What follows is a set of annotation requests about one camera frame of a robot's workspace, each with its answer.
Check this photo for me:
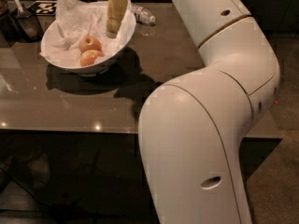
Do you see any black cable on floor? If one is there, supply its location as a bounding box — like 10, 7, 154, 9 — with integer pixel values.
0, 165, 64, 224

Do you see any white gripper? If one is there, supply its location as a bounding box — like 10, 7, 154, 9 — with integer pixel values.
106, 0, 128, 38

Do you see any black scoop with handle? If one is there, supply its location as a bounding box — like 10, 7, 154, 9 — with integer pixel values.
12, 0, 43, 42

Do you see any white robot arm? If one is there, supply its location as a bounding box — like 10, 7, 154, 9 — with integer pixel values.
138, 0, 280, 224

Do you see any white paper in bowl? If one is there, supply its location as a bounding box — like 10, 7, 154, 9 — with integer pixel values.
39, 0, 136, 69

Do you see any red yellow apple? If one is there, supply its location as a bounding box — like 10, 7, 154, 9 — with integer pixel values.
79, 35, 102, 52
80, 49, 104, 67

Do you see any clear plastic water bottle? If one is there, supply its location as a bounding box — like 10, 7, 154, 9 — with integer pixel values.
131, 4, 156, 25

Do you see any white bowl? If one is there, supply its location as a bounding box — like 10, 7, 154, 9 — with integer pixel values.
40, 1, 137, 77

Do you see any black white marker tag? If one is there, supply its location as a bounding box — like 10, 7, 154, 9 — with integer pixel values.
28, 1, 57, 16

